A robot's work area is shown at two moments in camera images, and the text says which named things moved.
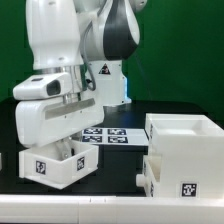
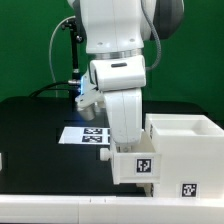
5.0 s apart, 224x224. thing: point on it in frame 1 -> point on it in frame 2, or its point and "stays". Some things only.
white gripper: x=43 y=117 -> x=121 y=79
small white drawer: x=57 y=165 -> x=134 y=163
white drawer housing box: x=191 y=150 stays
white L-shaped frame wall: x=108 y=209 stays
